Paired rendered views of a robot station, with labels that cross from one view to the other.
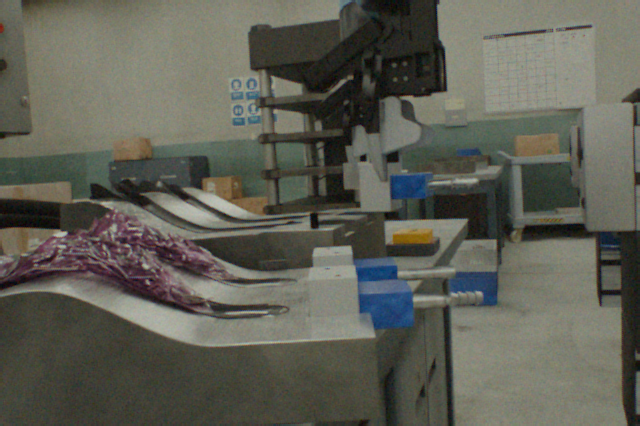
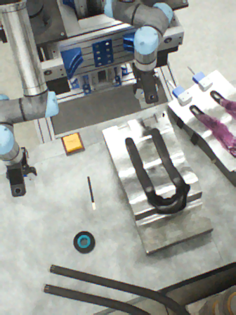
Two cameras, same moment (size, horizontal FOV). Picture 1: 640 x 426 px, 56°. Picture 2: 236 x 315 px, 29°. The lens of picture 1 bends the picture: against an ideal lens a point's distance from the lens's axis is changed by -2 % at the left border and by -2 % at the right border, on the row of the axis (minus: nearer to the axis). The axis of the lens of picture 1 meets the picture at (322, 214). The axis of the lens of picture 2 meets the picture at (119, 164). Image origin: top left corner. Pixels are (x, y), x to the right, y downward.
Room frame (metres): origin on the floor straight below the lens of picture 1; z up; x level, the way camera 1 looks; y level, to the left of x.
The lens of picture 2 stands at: (1.27, 0.58, 2.49)
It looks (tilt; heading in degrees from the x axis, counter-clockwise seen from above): 69 degrees down; 238
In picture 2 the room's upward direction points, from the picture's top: 7 degrees counter-clockwise
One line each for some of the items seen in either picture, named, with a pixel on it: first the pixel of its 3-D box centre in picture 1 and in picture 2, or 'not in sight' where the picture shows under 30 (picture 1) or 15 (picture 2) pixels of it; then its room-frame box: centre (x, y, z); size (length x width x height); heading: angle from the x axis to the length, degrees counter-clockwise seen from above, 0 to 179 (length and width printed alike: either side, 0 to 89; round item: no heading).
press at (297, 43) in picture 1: (337, 151); not in sight; (5.49, -0.17, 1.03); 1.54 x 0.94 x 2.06; 162
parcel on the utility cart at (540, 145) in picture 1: (535, 148); not in sight; (6.34, -2.26, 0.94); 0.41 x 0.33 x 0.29; 79
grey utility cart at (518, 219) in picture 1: (554, 193); not in sight; (6.27, -2.42, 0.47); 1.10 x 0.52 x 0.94; 79
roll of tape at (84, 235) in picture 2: not in sight; (84, 242); (1.23, 0.20, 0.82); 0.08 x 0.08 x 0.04
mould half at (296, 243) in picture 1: (195, 237); (155, 178); (0.88, 0.19, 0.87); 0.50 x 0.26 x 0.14; 71
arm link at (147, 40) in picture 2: not in sight; (146, 44); (0.70, -0.10, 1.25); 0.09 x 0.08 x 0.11; 28
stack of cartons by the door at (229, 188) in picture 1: (239, 209); not in sight; (7.59, 1.03, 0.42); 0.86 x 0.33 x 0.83; 72
